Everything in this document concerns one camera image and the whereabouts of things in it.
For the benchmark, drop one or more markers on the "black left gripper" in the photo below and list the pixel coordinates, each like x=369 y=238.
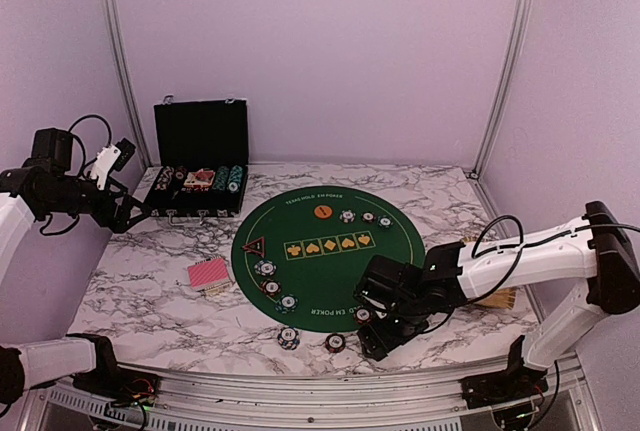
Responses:
x=117 y=222

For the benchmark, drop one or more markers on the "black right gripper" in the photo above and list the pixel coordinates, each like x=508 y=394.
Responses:
x=379 y=342

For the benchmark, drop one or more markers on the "red chips bottom mat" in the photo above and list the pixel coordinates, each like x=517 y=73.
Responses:
x=362 y=316

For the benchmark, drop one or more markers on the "red black chip stack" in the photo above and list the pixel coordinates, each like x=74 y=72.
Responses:
x=335 y=342

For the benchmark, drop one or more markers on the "white blue chip stack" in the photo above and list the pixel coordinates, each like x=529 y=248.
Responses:
x=288 y=338

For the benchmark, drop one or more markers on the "teal chips mat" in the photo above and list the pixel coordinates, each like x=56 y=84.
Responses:
x=287 y=304

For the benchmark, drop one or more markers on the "red striped card deck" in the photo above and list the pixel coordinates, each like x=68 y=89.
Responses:
x=210 y=276

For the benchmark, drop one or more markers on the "teal chip top mat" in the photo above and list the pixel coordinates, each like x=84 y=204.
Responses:
x=384 y=222

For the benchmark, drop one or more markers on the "small chip top mat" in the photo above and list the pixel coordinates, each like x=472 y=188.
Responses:
x=368 y=217

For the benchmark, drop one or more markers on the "white blue chips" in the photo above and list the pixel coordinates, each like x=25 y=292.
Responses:
x=265 y=268

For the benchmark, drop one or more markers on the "orange dealer button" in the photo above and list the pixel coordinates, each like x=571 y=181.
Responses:
x=323 y=211

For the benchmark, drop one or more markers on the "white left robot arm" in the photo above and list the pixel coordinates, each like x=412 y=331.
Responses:
x=36 y=191

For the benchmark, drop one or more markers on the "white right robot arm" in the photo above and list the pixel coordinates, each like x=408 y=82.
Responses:
x=593 y=249

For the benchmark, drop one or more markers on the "playing cards in case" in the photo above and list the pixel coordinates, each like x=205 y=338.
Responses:
x=200 y=180

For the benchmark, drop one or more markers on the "black poker chip case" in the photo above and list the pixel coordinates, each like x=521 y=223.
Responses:
x=198 y=135

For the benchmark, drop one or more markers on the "teal chips in case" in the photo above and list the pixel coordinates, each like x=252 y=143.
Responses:
x=228 y=179

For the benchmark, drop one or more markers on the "round green poker mat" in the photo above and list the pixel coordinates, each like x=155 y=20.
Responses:
x=319 y=261

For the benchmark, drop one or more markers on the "woven bamboo basket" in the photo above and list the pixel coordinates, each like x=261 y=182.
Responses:
x=502 y=299

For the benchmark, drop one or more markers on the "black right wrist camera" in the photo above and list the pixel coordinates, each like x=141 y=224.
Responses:
x=385 y=283

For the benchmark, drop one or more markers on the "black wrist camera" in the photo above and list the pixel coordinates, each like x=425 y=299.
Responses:
x=52 y=149
x=385 y=283

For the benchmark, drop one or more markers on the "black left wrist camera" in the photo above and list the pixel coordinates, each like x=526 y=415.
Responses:
x=52 y=149

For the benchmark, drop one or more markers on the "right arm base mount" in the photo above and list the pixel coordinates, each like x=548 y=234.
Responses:
x=501 y=387

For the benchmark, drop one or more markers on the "front aluminium rail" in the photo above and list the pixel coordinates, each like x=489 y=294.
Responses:
x=414 y=400

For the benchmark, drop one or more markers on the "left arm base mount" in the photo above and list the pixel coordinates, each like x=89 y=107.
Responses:
x=125 y=387

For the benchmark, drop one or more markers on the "left aluminium frame post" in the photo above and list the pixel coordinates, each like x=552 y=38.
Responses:
x=112 y=20

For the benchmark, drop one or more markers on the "aluminium frame post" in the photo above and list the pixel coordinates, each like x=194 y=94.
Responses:
x=112 y=20
x=514 y=48

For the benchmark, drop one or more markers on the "right aluminium frame post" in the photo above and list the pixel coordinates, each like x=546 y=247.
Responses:
x=514 y=48

